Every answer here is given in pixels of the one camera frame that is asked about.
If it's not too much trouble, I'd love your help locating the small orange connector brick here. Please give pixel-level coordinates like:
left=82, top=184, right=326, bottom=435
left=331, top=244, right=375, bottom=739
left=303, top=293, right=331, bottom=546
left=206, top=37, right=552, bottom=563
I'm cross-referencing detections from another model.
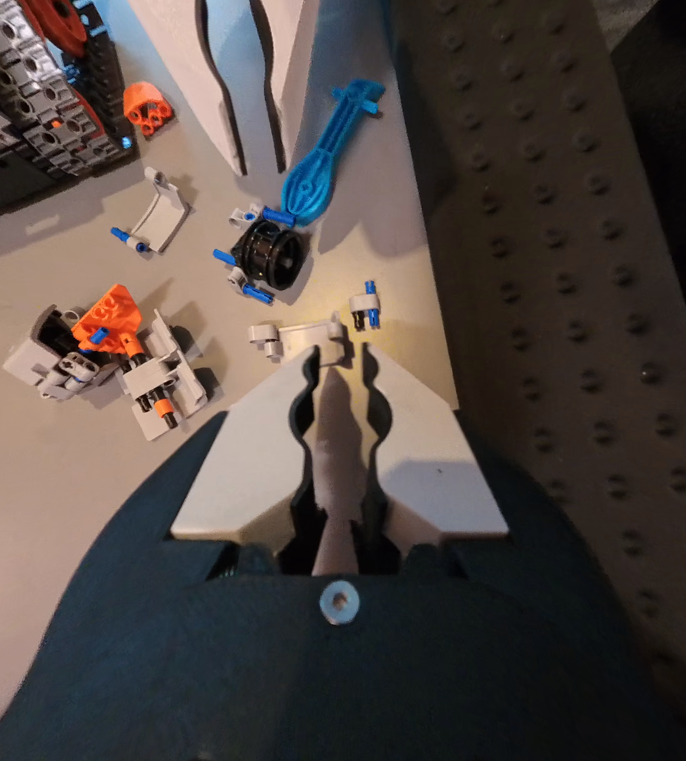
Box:
left=123, top=81, right=175, bottom=134

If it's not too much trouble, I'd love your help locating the black wheel hub assembly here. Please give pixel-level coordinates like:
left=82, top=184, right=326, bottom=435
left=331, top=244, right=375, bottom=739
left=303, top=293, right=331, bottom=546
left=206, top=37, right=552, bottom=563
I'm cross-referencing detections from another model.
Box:
left=214, top=205, right=311, bottom=306

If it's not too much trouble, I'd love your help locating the dark grey orange block assembly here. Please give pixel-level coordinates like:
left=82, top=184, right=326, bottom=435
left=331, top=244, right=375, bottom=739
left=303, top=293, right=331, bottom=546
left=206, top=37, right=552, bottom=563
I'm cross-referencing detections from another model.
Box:
left=4, top=286, right=144, bottom=403

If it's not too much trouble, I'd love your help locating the light grey connector piece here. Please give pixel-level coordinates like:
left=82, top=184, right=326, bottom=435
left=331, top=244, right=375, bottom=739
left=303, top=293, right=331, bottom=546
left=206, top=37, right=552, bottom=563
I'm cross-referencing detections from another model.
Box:
left=248, top=313, right=353, bottom=363

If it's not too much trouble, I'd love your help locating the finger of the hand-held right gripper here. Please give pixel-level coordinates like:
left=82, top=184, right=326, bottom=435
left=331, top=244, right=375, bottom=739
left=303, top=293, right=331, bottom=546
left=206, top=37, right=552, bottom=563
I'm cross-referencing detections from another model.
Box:
left=129, top=0, right=251, bottom=179
left=246, top=0, right=322, bottom=173

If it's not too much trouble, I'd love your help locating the grey curved panel piece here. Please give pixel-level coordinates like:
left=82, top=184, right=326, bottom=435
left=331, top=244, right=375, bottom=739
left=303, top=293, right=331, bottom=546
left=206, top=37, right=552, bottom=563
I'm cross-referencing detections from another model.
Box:
left=111, top=167, right=191, bottom=256

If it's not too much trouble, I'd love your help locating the small grey blue pin connector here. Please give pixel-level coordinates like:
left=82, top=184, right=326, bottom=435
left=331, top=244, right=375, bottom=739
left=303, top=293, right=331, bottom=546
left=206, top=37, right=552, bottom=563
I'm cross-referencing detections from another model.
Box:
left=346, top=281, right=380, bottom=329

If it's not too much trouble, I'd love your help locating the grey orange tracked toy robot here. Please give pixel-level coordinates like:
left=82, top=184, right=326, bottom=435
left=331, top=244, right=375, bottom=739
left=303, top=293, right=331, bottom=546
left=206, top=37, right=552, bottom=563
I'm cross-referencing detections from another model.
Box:
left=0, top=0, right=141, bottom=233

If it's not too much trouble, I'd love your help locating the black dimpled mat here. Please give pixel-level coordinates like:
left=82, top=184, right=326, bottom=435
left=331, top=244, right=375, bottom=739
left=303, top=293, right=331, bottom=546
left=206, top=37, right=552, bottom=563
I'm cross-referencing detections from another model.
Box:
left=391, top=0, right=686, bottom=761

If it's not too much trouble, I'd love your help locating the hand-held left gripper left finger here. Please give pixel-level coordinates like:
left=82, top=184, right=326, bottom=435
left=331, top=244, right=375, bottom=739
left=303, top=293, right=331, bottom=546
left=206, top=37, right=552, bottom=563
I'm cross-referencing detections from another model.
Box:
left=171, top=345, right=322, bottom=554

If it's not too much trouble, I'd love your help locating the blue plastic separator tool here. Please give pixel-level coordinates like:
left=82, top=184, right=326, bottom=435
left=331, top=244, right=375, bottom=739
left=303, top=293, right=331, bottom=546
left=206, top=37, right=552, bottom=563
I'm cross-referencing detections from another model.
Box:
left=281, top=80, right=385, bottom=229

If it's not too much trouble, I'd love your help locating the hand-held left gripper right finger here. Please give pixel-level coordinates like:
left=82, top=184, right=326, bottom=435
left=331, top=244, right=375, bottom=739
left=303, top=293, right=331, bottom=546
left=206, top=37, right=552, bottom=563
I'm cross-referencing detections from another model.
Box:
left=359, top=343, right=512, bottom=554

